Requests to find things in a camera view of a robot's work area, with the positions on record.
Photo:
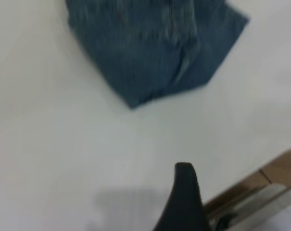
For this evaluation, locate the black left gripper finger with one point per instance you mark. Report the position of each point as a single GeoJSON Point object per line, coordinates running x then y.
{"type": "Point", "coordinates": [183, 204]}

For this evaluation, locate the blue denim pants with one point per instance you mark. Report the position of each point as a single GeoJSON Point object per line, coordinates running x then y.
{"type": "Point", "coordinates": [147, 53]}

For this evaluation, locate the silver aluminium frame rail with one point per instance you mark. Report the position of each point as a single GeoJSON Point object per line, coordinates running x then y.
{"type": "Point", "coordinates": [260, 204]}

